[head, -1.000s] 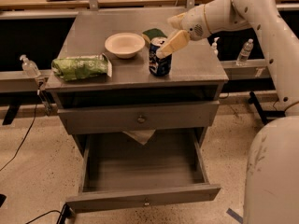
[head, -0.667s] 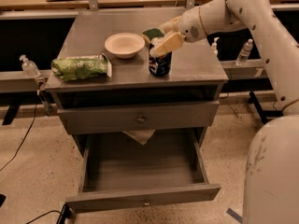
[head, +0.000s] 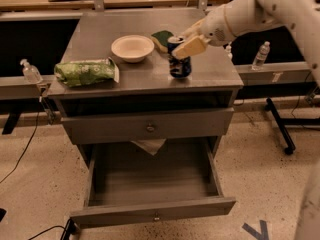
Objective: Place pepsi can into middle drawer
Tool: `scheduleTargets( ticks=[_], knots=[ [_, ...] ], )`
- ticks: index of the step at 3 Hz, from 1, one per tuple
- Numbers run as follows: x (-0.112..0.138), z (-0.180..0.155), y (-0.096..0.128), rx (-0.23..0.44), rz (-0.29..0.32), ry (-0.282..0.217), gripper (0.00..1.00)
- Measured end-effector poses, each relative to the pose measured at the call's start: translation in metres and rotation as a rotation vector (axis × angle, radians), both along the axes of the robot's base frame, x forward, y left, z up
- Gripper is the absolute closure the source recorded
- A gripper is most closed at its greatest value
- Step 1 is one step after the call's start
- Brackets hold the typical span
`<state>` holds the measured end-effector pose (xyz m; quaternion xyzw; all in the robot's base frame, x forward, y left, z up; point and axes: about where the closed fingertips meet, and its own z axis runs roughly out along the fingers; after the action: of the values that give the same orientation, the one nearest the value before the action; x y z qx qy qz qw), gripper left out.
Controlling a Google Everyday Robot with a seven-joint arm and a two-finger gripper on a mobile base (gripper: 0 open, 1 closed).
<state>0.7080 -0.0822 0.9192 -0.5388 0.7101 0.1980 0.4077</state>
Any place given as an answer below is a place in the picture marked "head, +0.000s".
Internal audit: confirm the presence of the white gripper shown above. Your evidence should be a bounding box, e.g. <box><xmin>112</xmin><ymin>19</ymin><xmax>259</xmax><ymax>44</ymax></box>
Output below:
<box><xmin>171</xmin><ymin>0</ymin><xmax>240</xmax><ymax>60</ymax></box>

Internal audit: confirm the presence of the open grey lower drawer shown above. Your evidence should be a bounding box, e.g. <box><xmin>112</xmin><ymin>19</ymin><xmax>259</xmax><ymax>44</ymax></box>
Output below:
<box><xmin>70</xmin><ymin>138</ymin><xmax>236</xmax><ymax>228</ymax></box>

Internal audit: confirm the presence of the green yellow sponge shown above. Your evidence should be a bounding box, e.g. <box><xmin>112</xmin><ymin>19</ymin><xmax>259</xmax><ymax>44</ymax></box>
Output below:
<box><xmin>151</xmin><ymin>30</ymin><xmax>173</xmax><ymax>53</ymax></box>

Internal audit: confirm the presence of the green chip bag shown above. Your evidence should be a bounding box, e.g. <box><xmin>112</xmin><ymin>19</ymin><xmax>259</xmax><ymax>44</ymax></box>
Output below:
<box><xmin>54</xmin><ymin>58</ymin><xmax>120</xmax><ymax>87</ymax></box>

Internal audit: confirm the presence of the left clear sanitizer bottle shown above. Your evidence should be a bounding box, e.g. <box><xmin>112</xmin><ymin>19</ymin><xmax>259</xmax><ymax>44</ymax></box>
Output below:
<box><xmin>20</xmin><ymin>59</ymin><xmax>43</xmax><ymax>84</ymax></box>

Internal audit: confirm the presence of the grey upper drawer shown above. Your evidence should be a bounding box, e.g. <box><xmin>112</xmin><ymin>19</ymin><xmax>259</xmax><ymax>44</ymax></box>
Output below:
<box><xmin>62</xmin><ymin>108</ymin><xmax>234</xmax><ymax>144</ymax></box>

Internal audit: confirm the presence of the black floor cable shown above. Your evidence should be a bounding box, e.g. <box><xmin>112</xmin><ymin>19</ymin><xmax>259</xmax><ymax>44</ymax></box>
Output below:
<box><xmin>0</xmin><ymin>110</ymin><xmax>42</xmax><ymax>185</ymax></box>

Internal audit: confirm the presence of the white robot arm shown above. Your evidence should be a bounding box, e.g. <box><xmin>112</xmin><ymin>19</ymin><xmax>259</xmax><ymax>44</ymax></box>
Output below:
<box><xmin>173</xmin><ymin>0</ymin><xmax>320</xmax><ymax>240</ymax></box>

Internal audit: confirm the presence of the blue pepsi can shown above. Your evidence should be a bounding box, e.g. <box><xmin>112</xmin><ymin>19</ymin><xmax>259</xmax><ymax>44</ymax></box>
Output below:
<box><xmin>167</xmin><ymin>36</ymin><xmax>192</xmax><ymax>79</ymax></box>

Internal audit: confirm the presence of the clear water bottle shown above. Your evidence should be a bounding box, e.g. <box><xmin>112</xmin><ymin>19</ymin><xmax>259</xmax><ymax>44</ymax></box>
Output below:
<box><xmin>252</xmin><ymin>41</ymin><xmax>270</xmax><ymax>71</ymax></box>

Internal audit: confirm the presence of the small white pump bottle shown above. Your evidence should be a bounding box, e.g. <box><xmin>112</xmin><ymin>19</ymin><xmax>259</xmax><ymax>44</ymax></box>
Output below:
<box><xmin>225</xmin><ymin>44</ymin><xmax>233</xmax><ymax>60</ymax></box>

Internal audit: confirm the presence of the grey drawer cabinet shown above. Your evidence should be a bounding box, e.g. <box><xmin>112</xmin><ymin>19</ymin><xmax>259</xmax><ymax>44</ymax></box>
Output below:
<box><xmin>49</xmin><ymin>9</ymin><xmax>243</xmax><ymax>160</ymax></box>

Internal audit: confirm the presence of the white bowl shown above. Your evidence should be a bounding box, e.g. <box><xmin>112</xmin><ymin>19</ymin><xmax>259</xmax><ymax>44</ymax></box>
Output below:
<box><xmin>111</xmin><ymin>35</ymin><xmax>154</xmax><ymax>63</ymax></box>

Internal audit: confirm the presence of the white paper under drawer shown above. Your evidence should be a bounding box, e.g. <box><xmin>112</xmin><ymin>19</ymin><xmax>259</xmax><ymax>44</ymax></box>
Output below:
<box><xmin>133</xmin><ymin>139</ymin><xmax>165</xmax><ymax>155</ymax></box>

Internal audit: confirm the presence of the black table leg base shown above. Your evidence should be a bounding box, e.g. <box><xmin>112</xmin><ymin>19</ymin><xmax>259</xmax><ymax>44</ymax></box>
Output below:
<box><xmin>265</xmin><ymin>98</ymin><xmax>320</xmax><ymax>155</ymax></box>

